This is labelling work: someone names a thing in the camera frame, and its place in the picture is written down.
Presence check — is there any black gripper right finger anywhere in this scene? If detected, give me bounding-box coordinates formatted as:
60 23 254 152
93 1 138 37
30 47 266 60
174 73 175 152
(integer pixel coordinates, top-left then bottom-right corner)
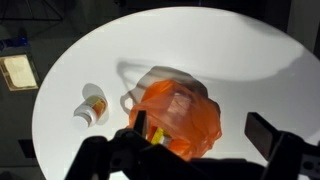
244 112 285 162

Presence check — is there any blue object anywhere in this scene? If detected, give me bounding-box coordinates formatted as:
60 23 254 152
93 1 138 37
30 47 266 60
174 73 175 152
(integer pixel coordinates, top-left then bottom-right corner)
0 36 30 51

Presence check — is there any black wire rack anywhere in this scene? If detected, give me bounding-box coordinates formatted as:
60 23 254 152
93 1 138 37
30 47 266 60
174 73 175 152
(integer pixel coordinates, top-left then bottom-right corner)
0 0 65 23

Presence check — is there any orange plastic bag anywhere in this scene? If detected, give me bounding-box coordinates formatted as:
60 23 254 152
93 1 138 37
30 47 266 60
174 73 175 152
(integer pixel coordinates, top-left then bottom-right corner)
126 79 223 162

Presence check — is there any yellow item inside bag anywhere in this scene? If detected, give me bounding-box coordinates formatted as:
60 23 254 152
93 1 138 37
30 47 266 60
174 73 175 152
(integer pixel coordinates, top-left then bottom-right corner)
149 127 172 146

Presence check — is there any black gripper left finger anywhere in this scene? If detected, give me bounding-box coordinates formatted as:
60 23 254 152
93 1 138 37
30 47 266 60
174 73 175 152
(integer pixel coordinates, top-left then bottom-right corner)
133 109 148 138

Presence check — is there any orange and white bottle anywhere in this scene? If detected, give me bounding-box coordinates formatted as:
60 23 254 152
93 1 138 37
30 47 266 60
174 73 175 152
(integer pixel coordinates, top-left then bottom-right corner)
71 95 109 131

